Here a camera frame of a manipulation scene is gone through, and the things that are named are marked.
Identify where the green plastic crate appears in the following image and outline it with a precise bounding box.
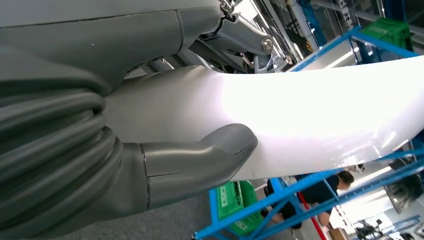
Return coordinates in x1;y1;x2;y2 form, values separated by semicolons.
362;18;412;51
216;181;264;237

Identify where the person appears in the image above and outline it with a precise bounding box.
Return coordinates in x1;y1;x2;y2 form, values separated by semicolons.
261;170;355;230

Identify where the blue metal shelf rack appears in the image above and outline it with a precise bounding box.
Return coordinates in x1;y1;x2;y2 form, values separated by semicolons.
192;149;424;240
288;26;424;72

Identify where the red barrier belt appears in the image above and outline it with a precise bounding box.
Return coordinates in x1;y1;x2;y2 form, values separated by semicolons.
296;192;329;240

